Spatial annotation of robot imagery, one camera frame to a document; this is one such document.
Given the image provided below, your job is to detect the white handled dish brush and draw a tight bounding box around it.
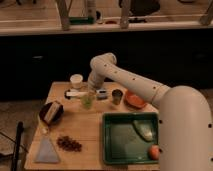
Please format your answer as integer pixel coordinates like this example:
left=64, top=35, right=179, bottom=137
left=65, top=91, right=87, bottom=98

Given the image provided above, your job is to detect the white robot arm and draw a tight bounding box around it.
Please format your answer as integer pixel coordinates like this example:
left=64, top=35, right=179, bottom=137
left=88, top=53, right=213, bottom=171

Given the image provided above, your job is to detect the small metal cup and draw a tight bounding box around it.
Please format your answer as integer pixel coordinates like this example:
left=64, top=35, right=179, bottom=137
left=112, top=89, right=123, bottom=105

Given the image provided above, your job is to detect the green plastic cup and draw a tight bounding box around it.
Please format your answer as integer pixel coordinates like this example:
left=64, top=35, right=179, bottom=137
left=81, top=92, right=95, bottom=109

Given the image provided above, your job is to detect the orange bowl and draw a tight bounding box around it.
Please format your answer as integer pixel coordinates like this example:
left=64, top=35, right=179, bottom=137
left=124, top=90, right=147, bottom=109

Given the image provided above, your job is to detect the white paper cup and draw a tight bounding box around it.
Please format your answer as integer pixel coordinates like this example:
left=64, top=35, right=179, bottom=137
left=70, top=74, right=83, bottom=89

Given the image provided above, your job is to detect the slice of cake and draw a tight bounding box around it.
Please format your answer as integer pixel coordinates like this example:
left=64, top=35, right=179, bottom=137
left=44, top=101, right=60, bottom=123

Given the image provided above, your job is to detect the green plastic tray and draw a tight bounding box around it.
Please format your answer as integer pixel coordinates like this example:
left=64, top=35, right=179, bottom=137
left=102, top=112, right=158, bottom=165

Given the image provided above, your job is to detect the red tomato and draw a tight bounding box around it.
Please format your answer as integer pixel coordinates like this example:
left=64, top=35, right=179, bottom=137
left=148, top=145, right=160, bottom=160

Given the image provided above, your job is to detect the blue triangular cloth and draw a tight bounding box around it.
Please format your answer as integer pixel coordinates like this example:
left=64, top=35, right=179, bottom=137
left=35, top=137, right=60, bottom=163

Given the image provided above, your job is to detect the black stand pole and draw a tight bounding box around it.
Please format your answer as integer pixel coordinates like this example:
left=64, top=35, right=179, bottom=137
left=10, top=122, right=24, bottom=171

